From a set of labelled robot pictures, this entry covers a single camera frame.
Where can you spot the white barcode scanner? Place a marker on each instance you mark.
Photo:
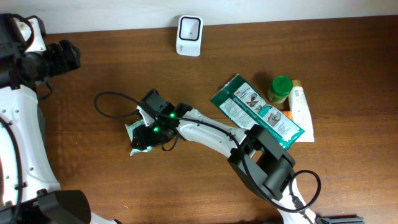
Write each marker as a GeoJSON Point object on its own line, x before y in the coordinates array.
{"type": "Point", "coordinates": [189, 35]}

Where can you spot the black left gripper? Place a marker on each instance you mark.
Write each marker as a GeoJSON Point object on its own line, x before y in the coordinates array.
{"type": "Point", "coordinates": [58, 56]}

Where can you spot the green lid spice jar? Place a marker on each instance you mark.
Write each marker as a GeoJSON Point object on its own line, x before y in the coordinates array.
{"type": "Point", "coordinates": [280, 89]}

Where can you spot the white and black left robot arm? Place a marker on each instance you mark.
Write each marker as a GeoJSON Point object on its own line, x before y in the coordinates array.
{"type": "Point", "coordinates": [30, 192]}

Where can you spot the orange snack packet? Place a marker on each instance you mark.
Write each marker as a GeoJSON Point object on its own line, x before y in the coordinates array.
{"type": "Point", "coordinates": [288, 114]}

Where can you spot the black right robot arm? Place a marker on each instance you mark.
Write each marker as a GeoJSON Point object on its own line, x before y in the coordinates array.
{"type": "Point", "coordinates": [263, 166]}

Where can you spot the white tube with gold cap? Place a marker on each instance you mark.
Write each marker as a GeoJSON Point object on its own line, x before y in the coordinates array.
{"type": "Point", "coordinates": [300, 112]}

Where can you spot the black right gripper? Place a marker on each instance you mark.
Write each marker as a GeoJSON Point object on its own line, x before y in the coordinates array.
{"type": "Point", "coordinates": [141, 135]}

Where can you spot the pale green wipes packet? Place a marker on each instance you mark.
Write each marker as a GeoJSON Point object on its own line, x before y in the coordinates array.
{"type": "Point", "coordinates": [133, 133]}

